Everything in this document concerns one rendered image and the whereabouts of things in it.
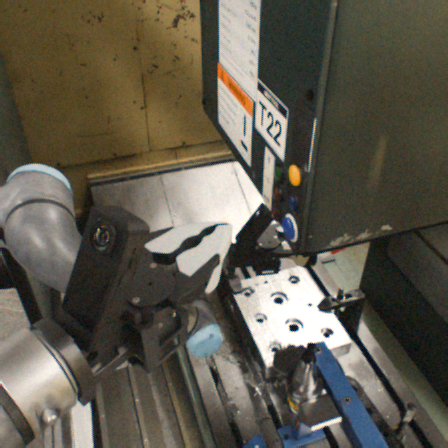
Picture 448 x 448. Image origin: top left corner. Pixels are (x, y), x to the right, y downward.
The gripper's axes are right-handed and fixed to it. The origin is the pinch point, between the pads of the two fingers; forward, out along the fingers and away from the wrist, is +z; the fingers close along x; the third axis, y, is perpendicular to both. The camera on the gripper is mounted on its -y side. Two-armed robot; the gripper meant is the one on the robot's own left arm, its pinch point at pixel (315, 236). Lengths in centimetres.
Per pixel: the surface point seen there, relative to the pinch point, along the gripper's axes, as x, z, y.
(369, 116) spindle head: 35, -9, -47
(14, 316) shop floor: -101, -121, 126
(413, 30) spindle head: 34, -6, -55
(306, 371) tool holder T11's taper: 34.2, -10.9, -0.4
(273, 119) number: 26, -17, -42
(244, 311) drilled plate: -4.4, -14.8, 28.0
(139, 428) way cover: 10, -45, 54
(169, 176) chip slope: -94, -33, 42
